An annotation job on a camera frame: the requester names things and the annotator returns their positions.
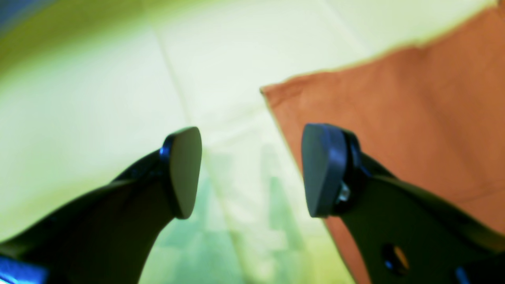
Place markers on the orange T-shirt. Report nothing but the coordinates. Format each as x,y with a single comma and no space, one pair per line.
433,115

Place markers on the yellow tablecloth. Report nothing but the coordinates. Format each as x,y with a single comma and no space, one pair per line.
90,86

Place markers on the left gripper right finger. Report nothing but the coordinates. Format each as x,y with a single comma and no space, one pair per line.
405,234

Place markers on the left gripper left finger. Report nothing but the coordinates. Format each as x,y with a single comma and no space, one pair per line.
106,235

